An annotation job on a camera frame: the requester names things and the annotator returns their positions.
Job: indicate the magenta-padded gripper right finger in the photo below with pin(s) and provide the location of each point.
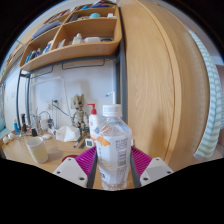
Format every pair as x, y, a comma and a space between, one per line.
156, 170

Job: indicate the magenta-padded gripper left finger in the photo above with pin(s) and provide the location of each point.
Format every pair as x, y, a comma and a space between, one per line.
71, 171

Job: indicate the clear plastic water bottle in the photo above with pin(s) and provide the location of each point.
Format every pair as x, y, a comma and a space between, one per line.
113, 146

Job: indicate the small white digital clock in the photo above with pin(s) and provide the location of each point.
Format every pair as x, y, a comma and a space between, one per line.
90, 143

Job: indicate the white tissue pack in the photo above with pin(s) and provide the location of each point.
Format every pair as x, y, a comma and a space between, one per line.
67, 134

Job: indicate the white ceramic mug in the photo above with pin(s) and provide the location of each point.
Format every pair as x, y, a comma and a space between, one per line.
37, 150

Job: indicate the white oval earbud case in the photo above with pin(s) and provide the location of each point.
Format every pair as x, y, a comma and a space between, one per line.
46, 136

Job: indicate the small black block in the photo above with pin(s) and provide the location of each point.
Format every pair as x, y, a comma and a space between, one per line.
34, 132

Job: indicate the white red-pump lotion bottle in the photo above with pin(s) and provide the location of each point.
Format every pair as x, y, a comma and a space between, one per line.
93, 121

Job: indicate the black upright trimmer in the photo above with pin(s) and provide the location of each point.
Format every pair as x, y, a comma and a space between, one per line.
23, 123

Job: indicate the small white round object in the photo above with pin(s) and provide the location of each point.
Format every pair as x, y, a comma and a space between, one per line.
5, 139
11, 136

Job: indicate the small blue bottle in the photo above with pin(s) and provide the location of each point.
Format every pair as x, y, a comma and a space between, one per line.
16, 127

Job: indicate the green-white striped towel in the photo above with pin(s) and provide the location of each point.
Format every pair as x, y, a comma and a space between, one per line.
210, 116

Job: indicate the wooden shelf unit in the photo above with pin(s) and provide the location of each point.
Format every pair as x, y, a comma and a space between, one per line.
90, 31

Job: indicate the grey metal desk frame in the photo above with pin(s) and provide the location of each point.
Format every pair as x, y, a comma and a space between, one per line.
123, 86

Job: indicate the long wooden wall shelf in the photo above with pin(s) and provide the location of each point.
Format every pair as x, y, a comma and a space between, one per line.
8, 63

